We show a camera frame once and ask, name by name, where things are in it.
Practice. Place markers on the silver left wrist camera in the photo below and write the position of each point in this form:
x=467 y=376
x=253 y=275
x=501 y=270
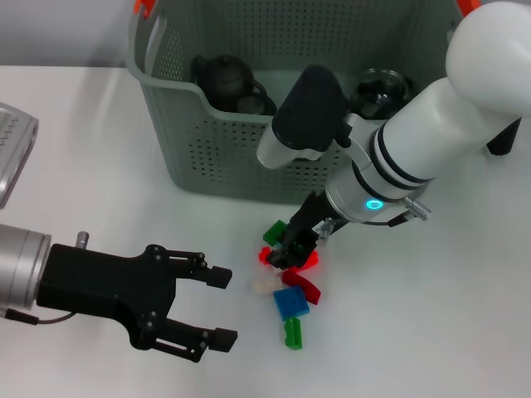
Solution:
x=16 y=145

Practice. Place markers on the long green toy brick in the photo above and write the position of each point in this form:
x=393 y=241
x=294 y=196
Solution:
x=292 y=336

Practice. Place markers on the blue toy brick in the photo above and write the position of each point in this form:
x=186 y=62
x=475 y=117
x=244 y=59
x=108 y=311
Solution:
x=290 y=303

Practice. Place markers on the black curved stand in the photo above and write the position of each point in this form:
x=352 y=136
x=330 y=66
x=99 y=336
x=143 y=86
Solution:
x=504 y=141

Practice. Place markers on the small red toy brick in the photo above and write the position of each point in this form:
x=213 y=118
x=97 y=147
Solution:
x=263 y=253

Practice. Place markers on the black clay teapot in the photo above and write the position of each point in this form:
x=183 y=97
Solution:
x=224 y=79

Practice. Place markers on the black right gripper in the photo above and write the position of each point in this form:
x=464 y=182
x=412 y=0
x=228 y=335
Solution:
x=311 y=219

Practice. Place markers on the grey-green perforated storage bin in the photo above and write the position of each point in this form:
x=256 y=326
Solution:
x=215 y=166

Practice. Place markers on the large red toy brick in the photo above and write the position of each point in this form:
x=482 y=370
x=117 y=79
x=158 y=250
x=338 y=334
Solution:
x=313 y=260

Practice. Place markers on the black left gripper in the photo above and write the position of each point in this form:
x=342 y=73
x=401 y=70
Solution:
x=103 y=286

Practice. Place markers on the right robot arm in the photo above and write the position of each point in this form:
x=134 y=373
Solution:
x=435 y=124

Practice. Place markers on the white toy brick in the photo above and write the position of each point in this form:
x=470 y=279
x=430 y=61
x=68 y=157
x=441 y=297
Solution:
x=263 y=286

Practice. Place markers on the small green toy brick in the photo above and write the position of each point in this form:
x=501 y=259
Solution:
x=271 y=233

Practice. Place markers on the dark red curved brick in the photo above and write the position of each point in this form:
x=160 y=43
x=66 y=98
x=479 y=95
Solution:
x=305 y=287

